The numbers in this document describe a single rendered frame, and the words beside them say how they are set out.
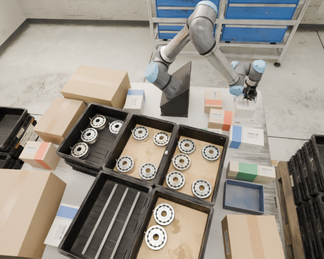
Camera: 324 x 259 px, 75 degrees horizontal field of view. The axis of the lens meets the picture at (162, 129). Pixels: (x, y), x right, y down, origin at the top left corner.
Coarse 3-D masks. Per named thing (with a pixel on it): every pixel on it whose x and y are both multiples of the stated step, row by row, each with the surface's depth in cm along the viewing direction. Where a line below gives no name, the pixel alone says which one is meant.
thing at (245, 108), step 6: (234, 96) 159; (234, 102) 157; (240, 102) 147; (246, 102) 147; (252, 102) 146; (234, 108) 155; (240, 108) 144; (246, 108) 144; (252, 108) 143; (234, 114) 153; (240, 114) 148; (246, 114) 147; (252, 114) 146
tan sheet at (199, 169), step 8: (200, 144) 126; (176, 152) 124; (200, 152) 123; (192, 160) 120; (200, 160) 120; (192, 168) 118; (200, 168) 117; (208, 168) 117; (216, 168) 117; (192, 176) 115; (200, 176) 115; (208, 176) 114; (216, 176) 114; (184, 192) 110; (208, 200) 107
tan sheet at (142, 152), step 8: (152, 128) 135; (128, 144) 129; (136, 144) 129; (144, 144) 128; (152, 144) 128; (128, 152) 126; (136, 152) 126; (144, 152) 125; (152, 152) 125; (160, 152) 125; (136, 160) 123; (144, 160) 122; (152, 160) 122; (136, 168) 120; (136, 176) 117
